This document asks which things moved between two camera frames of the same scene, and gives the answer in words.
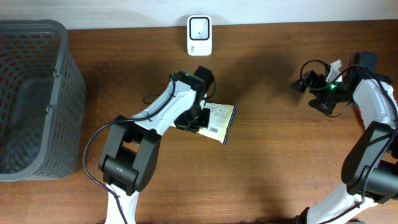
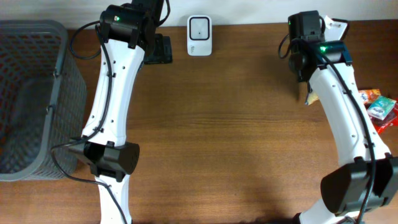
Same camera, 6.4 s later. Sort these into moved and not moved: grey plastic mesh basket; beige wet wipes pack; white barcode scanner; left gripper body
Moved: beige wet wipes pack; left gripper body
Not moved: grey plastic mesh basket; white barcode scanner
